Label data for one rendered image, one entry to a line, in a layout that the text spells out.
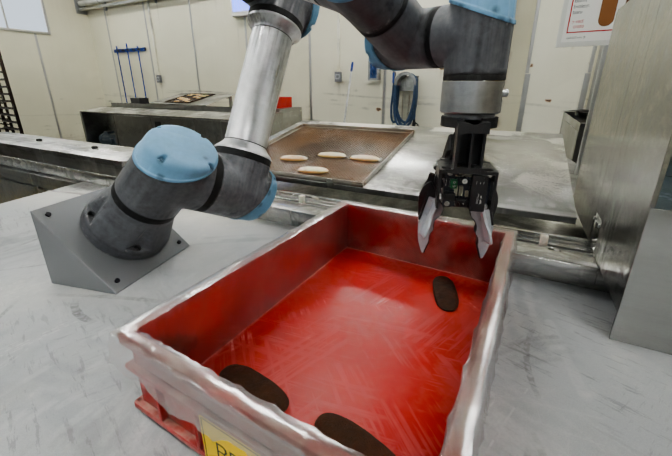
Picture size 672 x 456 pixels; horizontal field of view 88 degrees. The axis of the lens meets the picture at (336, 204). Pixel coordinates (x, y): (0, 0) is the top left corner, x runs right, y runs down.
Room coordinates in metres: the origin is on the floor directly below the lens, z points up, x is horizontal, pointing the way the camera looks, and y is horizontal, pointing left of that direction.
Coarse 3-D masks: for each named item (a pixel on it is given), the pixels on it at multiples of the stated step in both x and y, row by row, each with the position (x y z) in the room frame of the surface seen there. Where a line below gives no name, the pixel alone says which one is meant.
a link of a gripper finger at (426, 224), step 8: (432, 200) 0.49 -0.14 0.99; (424, 208) 0.49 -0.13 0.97; (432, 208) 0.47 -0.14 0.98; (440, 208) 0.48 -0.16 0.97; (424, 216) 0.49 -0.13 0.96; (432, 216) 0.47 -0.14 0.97; (424, 224) 0.48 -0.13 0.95; (432, 224) 0.49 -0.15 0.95; (424, 232) 0.46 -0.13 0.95; (424, 240) 0.49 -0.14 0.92; (424, 248) 0.49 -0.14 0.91
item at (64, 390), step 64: (0, 256) 0.63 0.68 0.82; (192, 256) 0.63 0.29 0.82; (0, 320) 0.43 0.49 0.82; (64, 320) 0.43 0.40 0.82; (128, 320) 0.43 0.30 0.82; (512, 320) 0.43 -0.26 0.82; (576, 320) 0.43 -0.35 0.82; (0, 384) 0.31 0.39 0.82; (64, 384) 0.31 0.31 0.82; (128, 384) 0.31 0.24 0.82; (512, 384) 0.31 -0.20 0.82; (576, 384) 0.31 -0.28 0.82; (640, 384) 0.31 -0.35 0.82; (0, 448) 0.24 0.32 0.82; (64, 448) 0.24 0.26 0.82; (128, 448) 0.24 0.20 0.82; (512, 448) 0.24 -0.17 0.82; (576, 448) 0.24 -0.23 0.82; (640, 448) 0.24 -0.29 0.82
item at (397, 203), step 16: (576, 176) 1.27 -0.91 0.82; (64, 192) 1.07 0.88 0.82; (80, 192) 1.07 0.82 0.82; (304, 192) 1.07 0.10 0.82; (320, 192) 1.07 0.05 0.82; (336, 192) 1.07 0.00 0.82; (352, 192) 1.07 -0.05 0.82; (400, 208) 0.91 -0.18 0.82; (416, 208) 0.91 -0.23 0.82; (448, 208) 0.91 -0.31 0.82; (464, 208) 0.91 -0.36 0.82; (512, 224) 0.80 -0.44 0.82; (528, 224) 0.80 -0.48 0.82; (544, 224) 0.80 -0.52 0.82; (560, 224) 0.80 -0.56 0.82; (576, 224) 0.80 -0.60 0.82
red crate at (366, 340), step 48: (336, 288) 0.50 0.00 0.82; (384, 288) 0.50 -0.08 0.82; (432, 288) 0.50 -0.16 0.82; (480, 288) 0.50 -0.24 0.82; (240, 336) 0.39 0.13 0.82; (288, 336) 0.39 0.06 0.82; (336, 336) 0.39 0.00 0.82; (384, 336) 0.39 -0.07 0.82; (432, 336) 0.39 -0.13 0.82; (288, 384) 0.31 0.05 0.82; (336, 384) 0.31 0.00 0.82; (384, 384) 0.31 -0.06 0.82; (432, 384) 0.31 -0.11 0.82; (192, 432) 0.24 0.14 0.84; (384, 432) 0.25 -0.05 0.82; (432, 432) 0.25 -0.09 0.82
